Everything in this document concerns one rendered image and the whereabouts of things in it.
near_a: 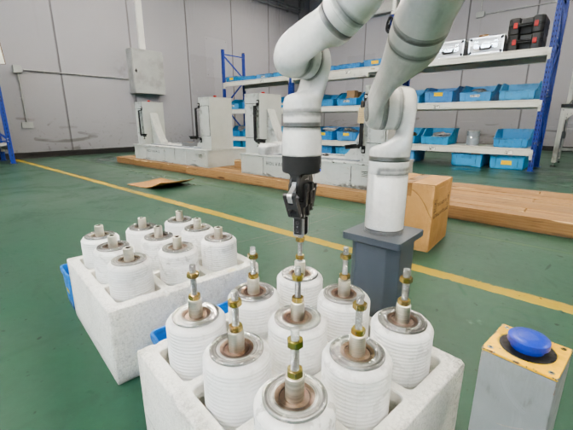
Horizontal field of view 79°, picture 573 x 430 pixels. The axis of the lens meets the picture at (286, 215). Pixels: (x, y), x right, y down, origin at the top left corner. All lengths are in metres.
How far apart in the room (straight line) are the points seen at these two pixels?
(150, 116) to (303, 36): 4.47
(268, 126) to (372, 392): 2.97
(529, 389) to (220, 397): 0.36
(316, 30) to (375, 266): 0.52
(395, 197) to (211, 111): 3.14
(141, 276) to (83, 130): 6.25
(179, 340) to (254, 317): 0.13
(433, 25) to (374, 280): 0.53
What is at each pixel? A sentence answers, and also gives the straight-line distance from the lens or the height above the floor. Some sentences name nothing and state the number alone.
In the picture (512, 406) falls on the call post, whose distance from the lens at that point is 0.49.
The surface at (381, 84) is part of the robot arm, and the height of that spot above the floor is 0.63.
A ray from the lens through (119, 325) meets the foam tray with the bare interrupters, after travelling 0.85.
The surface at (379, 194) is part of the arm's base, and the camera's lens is 0.82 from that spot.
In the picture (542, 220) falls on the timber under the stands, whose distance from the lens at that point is 2.20.
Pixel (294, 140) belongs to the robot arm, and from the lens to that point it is 0.63.
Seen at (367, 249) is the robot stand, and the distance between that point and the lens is 0.84.
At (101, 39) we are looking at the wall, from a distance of 7.33.
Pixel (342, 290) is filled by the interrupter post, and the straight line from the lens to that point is 0.65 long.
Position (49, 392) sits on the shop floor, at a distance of 0.97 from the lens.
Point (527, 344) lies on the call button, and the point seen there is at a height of 0.33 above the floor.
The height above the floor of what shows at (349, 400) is 0.21.
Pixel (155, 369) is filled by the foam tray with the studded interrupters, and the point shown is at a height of 0.18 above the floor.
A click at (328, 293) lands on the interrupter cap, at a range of 0.66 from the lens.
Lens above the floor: 0.56
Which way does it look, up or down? 15 degrees down
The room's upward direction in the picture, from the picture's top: straight up
